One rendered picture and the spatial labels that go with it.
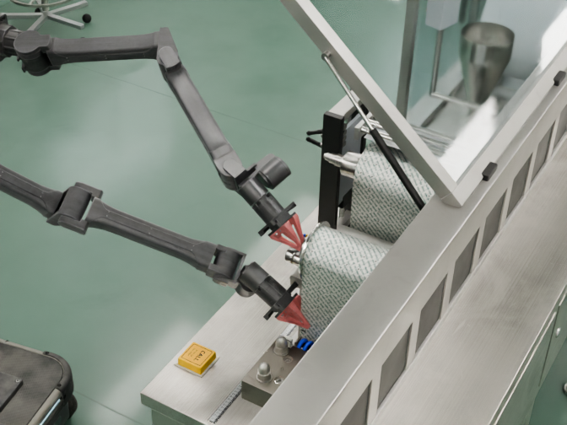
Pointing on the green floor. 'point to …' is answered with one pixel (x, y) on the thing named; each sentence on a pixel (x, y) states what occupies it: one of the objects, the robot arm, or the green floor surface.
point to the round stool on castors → (50, 13)
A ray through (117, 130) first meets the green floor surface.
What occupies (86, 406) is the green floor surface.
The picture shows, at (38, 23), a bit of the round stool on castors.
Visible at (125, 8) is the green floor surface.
